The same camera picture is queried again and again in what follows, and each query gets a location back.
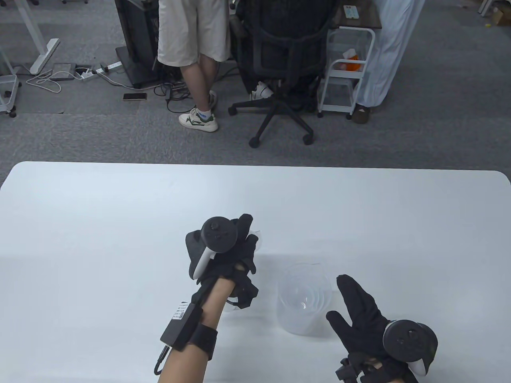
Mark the person's right hand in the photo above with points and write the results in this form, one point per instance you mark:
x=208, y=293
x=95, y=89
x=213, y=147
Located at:
x=363, y=327

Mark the person's left hand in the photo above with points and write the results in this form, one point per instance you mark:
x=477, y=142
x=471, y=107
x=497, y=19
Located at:
x=239, y=259

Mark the very small clear plastic beaker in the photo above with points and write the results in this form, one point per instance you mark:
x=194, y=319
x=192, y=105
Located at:
x=257, y=232

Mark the tiniest clear plastic beaker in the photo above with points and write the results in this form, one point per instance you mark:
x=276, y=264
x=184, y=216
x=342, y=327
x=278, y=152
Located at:
x=229, y=306

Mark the largest clear plastic beaker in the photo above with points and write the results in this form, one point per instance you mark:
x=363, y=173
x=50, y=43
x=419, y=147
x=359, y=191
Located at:
x=299, y=325

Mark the person's right forearm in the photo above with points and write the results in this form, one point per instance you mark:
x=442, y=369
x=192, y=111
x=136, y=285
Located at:
x=393, y=377

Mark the person's left forearm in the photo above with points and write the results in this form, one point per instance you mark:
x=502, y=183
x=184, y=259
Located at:
x=215, y=303

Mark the black and white controller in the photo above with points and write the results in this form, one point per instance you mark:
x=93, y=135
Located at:
x=217, y=235
x=409, y=341

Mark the black box with white label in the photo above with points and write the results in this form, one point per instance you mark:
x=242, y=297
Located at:
x=179, y=327

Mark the black power adapter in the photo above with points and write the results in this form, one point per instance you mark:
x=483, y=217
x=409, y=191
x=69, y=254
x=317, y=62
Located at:
x=168, y=93

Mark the smartphone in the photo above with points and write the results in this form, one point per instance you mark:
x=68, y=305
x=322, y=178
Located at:
x=135, y=96

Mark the black office chair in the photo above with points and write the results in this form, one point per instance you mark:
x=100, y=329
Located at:
x=279, y=52

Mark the orange tissue pack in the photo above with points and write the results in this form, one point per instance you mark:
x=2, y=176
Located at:
x=353, y=66

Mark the white power strip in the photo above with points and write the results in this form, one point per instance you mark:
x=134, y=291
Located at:
x=84, y=74
x=109, y=66

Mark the black equipment stand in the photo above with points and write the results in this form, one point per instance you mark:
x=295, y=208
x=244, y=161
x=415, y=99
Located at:
x=133, y=40

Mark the grey floor plate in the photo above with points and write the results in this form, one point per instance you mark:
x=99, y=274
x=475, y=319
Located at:
x=64, y=72

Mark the white remote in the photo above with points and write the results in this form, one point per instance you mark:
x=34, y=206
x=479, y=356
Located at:
x=351, y=12

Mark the white cart with brown top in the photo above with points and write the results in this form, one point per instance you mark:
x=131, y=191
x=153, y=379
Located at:
x=367, y=18

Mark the white desk leg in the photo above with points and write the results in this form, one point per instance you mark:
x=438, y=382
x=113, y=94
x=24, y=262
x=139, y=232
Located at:
x=46, y=54
x=485, y=8

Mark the white rolling cart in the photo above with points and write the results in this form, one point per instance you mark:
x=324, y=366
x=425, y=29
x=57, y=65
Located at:
x=8, y=79

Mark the cardboard box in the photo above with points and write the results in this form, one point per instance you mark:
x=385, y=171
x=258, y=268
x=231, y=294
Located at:
x=501, y=16

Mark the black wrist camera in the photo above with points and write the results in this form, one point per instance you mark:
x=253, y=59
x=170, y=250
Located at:
x=243, y=293
x=351, y=371

